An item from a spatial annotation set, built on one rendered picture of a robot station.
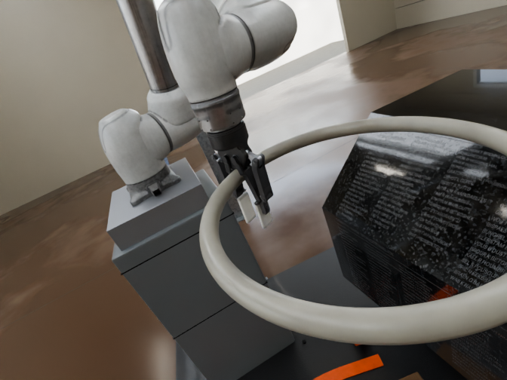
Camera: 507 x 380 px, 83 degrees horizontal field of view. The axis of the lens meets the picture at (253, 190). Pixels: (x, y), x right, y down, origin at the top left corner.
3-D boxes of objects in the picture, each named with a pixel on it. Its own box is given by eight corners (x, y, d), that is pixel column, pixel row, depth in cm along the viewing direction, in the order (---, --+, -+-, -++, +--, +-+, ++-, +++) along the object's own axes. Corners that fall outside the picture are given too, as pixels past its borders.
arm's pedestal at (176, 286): (210, 414, 117) (91, 279, 81) (190, 323, 161) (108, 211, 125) (311, 345, 125) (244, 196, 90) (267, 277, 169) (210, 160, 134)
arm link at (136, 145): (118, 181, 103) (80, 124, 92) (160, 155, 112) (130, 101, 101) (133, 188, 91) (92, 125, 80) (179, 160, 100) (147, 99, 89)
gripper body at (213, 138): (196, 133, 54) (213, 174, 59) (225, 133, 49) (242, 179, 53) (223, 117, 59) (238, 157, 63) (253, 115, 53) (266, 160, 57)
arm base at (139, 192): (133, 212, 90) (124, 197, 88) (127, 189, 109) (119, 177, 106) (185, 184, 95) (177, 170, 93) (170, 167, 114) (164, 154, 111)
